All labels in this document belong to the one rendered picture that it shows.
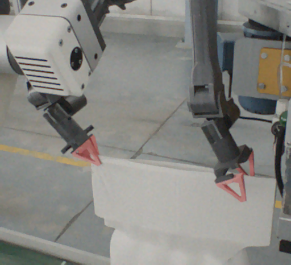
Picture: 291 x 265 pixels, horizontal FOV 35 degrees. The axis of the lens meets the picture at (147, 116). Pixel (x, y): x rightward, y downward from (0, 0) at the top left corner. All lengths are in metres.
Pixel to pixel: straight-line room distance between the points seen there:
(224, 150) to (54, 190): 2.08
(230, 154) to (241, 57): 0.30
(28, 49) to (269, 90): 0.78
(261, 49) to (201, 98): 0.26
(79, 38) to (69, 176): 2.55
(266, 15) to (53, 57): 0.66
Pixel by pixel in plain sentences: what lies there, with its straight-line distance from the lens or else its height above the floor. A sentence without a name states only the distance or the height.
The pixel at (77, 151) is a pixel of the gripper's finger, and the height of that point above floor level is 1.04.
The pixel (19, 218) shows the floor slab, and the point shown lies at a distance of 2.88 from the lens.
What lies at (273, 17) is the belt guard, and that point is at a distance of 1.15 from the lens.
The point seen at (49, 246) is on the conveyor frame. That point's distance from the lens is 1.97.
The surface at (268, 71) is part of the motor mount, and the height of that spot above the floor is 1.23.
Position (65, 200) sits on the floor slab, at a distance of 2.97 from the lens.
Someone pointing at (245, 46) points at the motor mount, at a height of 1.29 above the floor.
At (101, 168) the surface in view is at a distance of 1.29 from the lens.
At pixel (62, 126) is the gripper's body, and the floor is 1.11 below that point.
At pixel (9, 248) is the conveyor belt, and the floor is 0.38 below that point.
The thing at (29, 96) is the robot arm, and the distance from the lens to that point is 1.29.
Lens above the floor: 1.63
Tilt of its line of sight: 24 degrees down
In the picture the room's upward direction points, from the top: 2 degrees counter-clockwise
